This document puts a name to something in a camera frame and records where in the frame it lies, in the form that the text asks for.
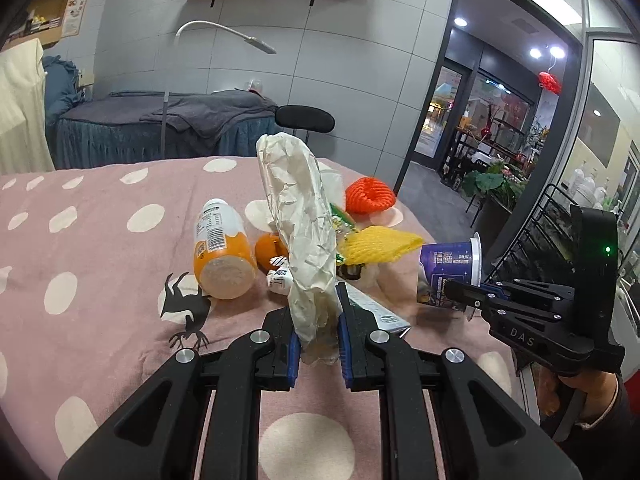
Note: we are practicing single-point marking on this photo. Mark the pink polka dot blanket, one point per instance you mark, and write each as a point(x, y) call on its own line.
point(84, 258)

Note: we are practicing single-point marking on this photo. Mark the white flat package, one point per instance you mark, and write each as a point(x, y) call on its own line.
point(385, 318)

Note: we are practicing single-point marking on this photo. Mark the black wire rack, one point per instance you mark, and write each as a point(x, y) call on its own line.
point(543, 250)

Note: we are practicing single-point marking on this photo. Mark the orange foam fruit net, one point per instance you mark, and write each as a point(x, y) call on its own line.
point(368, 195)

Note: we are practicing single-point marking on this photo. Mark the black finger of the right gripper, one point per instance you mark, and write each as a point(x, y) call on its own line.
point(470, 297)

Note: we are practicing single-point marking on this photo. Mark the cream hanging cloth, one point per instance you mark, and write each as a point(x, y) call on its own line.
point(23, 142)

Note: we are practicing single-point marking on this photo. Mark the green snack wrapper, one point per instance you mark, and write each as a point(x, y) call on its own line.
point(344, 226)

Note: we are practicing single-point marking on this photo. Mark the purple white yogurt cup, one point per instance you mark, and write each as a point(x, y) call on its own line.
point(438, 263)

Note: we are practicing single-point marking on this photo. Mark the grey massage bed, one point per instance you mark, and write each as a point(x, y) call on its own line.
point(140, 126)

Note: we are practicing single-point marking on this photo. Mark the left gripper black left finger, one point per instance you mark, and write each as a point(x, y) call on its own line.
point(197, 416)

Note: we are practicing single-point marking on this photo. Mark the small orange fruit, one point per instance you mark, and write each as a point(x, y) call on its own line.
point(270, 252)

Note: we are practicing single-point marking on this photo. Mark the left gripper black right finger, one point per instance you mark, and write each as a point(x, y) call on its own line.
point(441, 414)

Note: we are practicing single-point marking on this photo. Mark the yellow foam fruit net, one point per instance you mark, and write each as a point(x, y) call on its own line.
point(377, 244)

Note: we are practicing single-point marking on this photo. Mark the white paper bag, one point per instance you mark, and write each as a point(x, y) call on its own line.
point(302, 216)

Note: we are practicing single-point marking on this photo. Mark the orange juice bottle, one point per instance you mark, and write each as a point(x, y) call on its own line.
point(223, 261)

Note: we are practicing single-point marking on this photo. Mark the green potted plant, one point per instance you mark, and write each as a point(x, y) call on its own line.
point(504, 182)

